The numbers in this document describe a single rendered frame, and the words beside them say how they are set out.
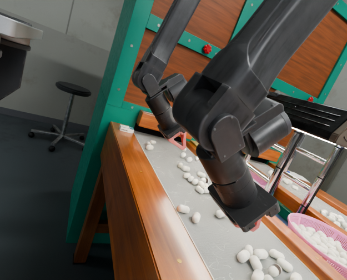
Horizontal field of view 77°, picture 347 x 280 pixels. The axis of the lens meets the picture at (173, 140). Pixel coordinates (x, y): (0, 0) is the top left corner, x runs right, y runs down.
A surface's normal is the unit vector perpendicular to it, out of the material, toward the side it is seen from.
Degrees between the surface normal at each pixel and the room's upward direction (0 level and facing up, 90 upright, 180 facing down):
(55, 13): 90
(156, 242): 0
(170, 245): 0
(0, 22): 90
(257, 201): 50
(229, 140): 95
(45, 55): 90
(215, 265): 0
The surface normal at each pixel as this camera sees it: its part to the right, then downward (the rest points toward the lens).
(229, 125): 0.42, 0.47
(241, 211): -0.44, -0.75
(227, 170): 0.03, 0.54
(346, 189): -0.85, -0.19
